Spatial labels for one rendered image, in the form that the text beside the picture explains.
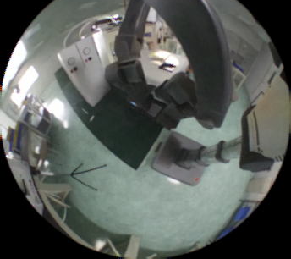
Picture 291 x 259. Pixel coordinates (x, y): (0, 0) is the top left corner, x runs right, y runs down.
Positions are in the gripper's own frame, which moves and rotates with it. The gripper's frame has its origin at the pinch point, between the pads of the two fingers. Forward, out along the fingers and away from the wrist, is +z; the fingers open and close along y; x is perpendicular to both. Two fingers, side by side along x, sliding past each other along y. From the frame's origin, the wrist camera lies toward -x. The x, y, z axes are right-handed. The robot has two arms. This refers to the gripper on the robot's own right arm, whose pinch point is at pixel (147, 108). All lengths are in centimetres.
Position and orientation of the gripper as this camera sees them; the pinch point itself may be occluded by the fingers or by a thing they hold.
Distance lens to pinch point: 35.8
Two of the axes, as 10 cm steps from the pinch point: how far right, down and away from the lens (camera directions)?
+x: 7.5, 3.6, -5.6
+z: 2.5, 6.3, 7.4
